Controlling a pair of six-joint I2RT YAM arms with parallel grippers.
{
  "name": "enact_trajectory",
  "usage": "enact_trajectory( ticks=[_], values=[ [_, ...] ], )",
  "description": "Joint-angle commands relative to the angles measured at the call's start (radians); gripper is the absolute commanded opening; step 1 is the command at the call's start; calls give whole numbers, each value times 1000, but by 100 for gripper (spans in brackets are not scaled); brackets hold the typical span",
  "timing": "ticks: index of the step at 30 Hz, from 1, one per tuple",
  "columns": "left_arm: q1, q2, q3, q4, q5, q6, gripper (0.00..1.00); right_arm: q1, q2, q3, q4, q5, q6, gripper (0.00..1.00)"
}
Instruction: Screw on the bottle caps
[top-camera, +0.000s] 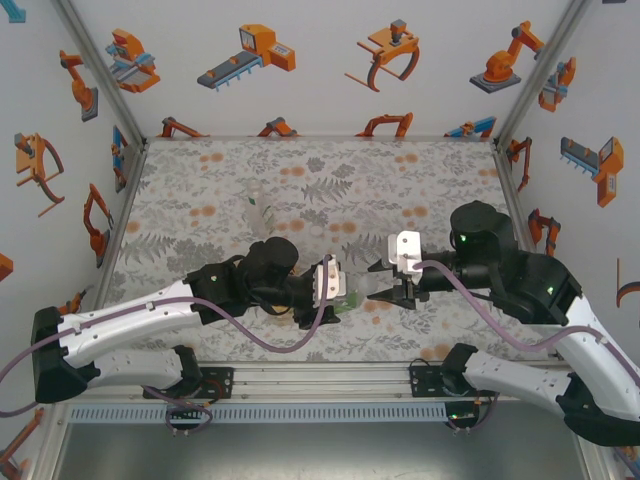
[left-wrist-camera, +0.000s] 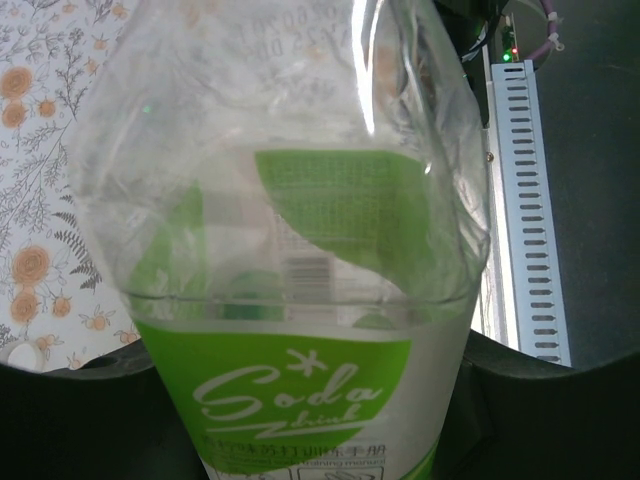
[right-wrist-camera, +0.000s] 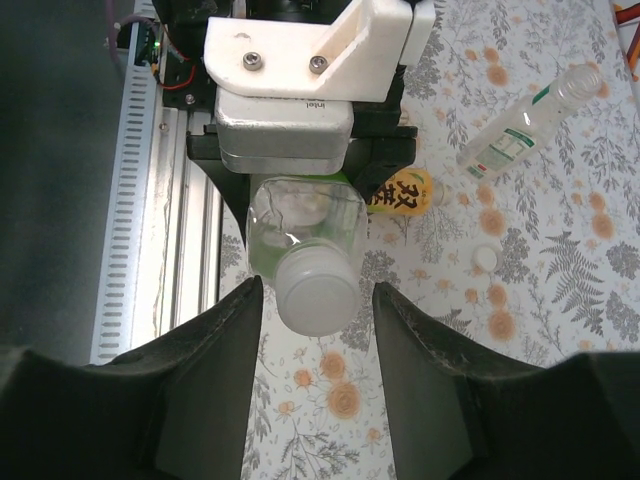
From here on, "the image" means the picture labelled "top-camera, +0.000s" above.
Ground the small black circuit board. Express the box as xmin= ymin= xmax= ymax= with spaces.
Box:
xmin=444 ymin=402 xmax=484 ymax=426

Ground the white slotted cable duct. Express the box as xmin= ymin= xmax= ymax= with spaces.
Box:
xmin=67 ymin=403 xmax=449 ymax=425

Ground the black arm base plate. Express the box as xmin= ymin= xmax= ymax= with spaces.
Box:
xmin=143 ymin=366 xmax=236 ymax=401
xmin=408 ymin=358 xmax=449 ymax=399

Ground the white label jasmine tea bottle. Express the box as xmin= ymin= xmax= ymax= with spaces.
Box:
xmin=243 ymin=179 xmax=277 ymax=239

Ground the aluminium side rail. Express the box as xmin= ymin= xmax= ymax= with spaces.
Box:
xmin=492 ymin=138 xmax=559 ymax=359
xmin=94 ymin=139 xmax=150 ymax=311

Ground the aluminium table rail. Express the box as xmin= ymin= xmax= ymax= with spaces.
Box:
xmin=69 ymin=359 xmax=571 ymax=404

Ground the purple cable loop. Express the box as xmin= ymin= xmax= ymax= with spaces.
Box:
xmin=141 ymin=384 xmax=215 ymax=437

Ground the aluminium frame post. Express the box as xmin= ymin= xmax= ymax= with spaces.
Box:
xmin=27 ymin=403 xmax=71 ymax=480
xmin=492 ymin=0 xmax=594 ymax=149
xmin=572 ymin=434 xmax=619 ymax=480
xmin=49 ymin=0 xmax=149 ymax=146

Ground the green label clear bottle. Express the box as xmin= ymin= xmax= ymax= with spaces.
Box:
xmin=333 ymin=276 xmax=382 ymax=315

